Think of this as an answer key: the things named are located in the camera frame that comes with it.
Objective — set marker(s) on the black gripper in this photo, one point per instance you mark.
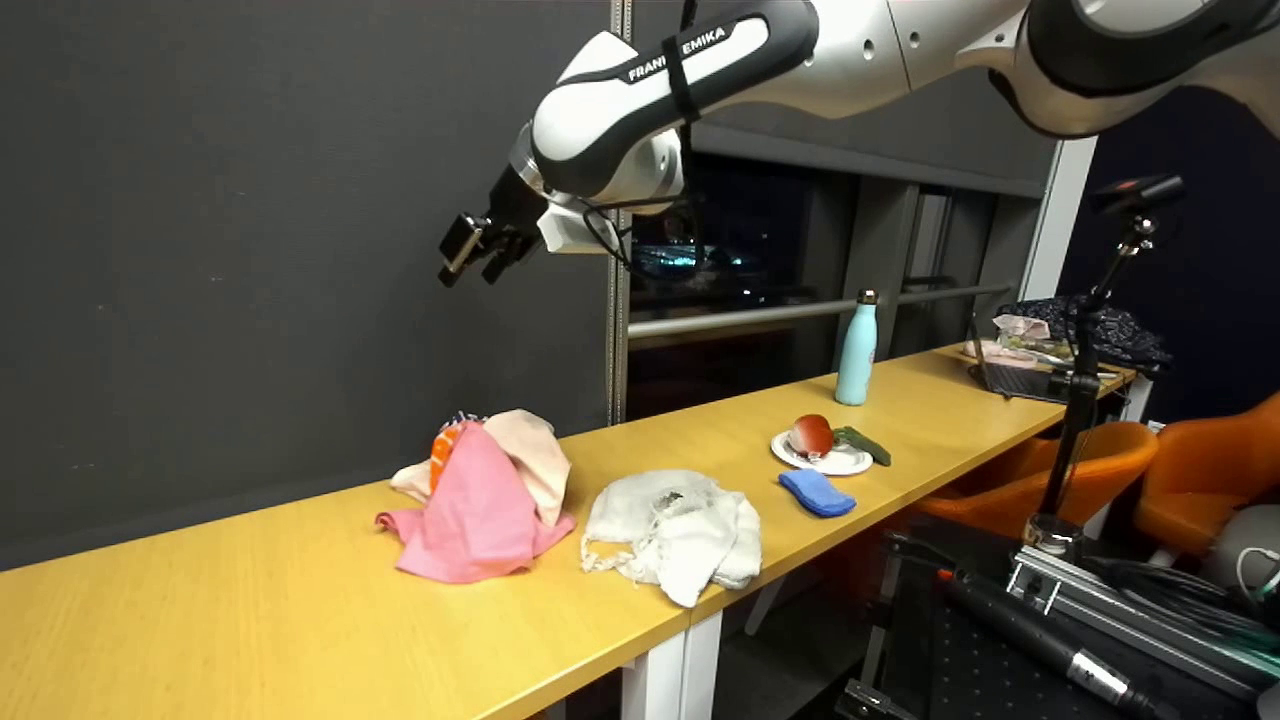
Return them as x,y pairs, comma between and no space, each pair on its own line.
508,205

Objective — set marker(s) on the pink shirt with orange print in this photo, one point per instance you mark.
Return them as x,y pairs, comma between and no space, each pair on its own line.
473,522

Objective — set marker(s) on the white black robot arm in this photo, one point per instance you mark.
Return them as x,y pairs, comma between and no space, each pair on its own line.
864,41

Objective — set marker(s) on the white terry towel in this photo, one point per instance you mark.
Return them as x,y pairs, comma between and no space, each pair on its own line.
665,535

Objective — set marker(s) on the red plush radish toy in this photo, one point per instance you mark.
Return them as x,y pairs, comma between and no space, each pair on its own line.
812,436

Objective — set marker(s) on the blue sponge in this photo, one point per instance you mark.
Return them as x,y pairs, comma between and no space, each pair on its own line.
819,492

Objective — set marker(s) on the white paper plate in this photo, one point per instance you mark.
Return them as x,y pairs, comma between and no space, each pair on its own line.
846,460

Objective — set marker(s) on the white table leg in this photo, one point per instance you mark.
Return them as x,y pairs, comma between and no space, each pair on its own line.
672,672

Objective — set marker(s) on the dark tray with pale cloths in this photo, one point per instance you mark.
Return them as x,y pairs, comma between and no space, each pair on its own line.
1022,353

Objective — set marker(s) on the orange chair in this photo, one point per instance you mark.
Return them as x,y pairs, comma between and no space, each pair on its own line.
1205,465
1053,481

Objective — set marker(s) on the dark cloth pile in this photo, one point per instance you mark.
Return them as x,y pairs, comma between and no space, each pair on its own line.
1104,334

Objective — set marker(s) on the black tube with silver end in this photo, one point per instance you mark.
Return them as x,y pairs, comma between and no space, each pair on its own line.
1015,624

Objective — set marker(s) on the grey rounded object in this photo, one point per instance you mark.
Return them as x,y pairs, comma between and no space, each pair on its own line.
1244,553

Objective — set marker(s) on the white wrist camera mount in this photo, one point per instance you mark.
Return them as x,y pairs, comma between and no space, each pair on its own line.
565,226

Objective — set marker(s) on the white vertical window post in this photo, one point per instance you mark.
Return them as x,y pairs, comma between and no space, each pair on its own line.
1059,221
619,334

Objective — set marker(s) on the grey horizontal window rail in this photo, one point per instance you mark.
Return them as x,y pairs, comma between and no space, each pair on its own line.
747,318

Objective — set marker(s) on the black camera stand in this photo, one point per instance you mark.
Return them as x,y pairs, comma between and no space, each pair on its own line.
1073,440

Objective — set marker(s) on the grey metal rail frame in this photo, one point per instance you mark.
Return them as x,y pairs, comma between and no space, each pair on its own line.
1132,592

